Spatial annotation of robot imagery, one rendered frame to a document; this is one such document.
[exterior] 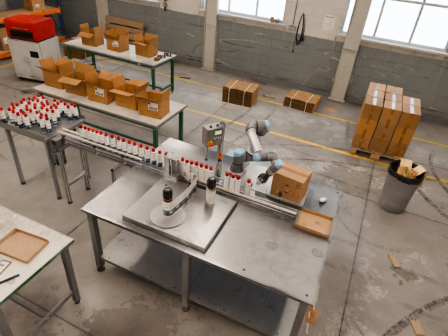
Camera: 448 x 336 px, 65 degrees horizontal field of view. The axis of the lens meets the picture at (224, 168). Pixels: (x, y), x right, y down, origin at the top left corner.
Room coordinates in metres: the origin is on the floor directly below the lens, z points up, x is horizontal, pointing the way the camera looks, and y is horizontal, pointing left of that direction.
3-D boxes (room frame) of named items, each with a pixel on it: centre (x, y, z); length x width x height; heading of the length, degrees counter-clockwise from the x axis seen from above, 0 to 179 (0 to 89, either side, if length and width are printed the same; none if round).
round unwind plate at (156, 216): (2.29, 0.45, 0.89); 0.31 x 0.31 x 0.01
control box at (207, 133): (2.91, 0.14, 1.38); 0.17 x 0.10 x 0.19; 124
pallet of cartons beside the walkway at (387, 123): (5.62, -2.67, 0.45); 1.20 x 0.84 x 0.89; 160
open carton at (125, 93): (4.64, 1.39, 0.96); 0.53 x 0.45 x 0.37; 160
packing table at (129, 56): (7.14, 2.33, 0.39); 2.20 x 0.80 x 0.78; 68
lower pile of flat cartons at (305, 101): (7.01, -1.50, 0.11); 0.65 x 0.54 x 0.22; 65
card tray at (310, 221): (2.43, -0.86, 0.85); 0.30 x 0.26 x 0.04; 69
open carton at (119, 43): (7.07, 2.35, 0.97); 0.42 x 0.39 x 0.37; 156
